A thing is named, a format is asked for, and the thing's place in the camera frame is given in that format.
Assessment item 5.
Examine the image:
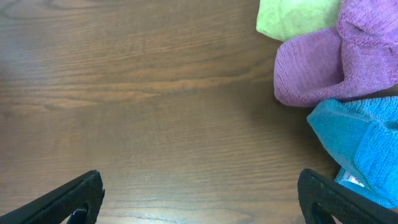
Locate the crumpled green cloth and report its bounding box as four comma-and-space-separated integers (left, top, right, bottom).
256, 0, 341, 42

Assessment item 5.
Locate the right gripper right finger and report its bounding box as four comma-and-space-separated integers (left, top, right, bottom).
297, 169, 397, 224

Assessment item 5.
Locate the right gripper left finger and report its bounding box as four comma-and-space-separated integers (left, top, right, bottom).
1, 170, 104, 224

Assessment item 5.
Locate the crumpled purple cloth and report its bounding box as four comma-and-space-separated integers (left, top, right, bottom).
274, 0, 397, 107

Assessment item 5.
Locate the crumpled blue cloth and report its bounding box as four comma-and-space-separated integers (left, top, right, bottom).
307, 96, 397, 208

